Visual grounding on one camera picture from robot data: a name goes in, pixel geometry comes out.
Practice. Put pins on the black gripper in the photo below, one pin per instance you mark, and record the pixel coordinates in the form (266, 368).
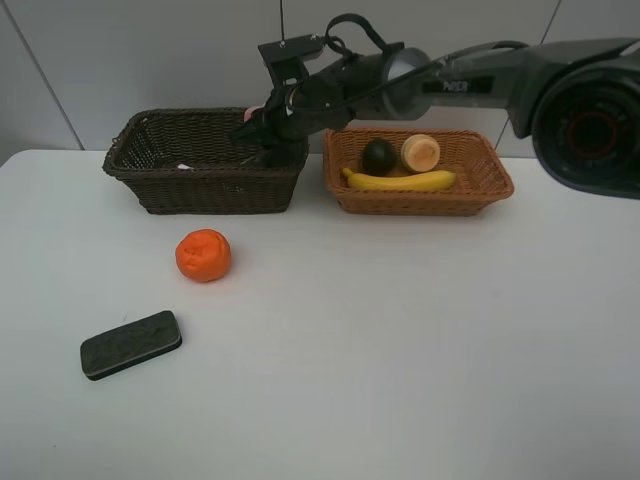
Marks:
(302, 104)

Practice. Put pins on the pink bottle white cap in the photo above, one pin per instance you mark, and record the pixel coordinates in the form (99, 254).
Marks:
(250, 112)

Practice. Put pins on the dark green bottle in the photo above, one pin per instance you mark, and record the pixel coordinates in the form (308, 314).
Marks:
(274, 157)

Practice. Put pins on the dark mangosteen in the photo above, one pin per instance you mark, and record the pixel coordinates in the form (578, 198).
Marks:
(378, 158)

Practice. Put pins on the orange red peach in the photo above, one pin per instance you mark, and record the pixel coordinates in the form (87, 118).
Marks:
(420, 153)

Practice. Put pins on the yellow banana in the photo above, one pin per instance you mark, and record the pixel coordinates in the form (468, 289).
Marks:
(425, 182)

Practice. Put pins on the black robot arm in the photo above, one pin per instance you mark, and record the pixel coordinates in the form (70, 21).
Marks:
(578, 101)

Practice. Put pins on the dark brown wicker basket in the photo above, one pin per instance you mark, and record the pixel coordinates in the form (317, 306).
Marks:
(145, 154)

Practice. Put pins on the orange tangerine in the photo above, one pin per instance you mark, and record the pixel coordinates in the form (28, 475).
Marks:
(203, 256)

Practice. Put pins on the black whiteboard eraser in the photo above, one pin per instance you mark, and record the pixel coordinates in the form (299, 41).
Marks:
(129, 344)

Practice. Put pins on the orange wicker basket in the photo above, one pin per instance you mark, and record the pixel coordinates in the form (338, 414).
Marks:
(481, 178)

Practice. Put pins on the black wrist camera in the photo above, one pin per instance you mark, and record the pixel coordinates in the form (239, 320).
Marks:
(285, 59)

